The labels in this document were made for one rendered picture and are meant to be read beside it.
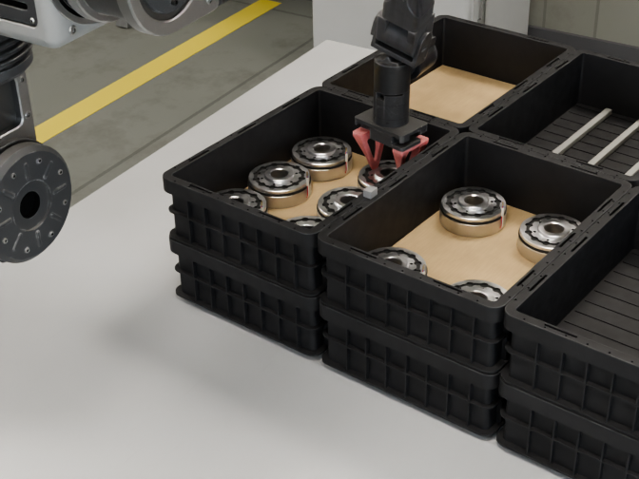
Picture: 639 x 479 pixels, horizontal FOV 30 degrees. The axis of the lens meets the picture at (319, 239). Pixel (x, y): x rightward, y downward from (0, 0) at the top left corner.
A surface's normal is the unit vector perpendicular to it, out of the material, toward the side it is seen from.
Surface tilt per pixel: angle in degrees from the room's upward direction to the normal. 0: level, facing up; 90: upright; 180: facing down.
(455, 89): 0
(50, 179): 90
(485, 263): 0
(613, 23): 90
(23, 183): 90
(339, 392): 0
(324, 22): 90
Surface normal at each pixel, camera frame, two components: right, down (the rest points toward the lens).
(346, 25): -0.53, 0.47
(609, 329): -0.02, -0.84
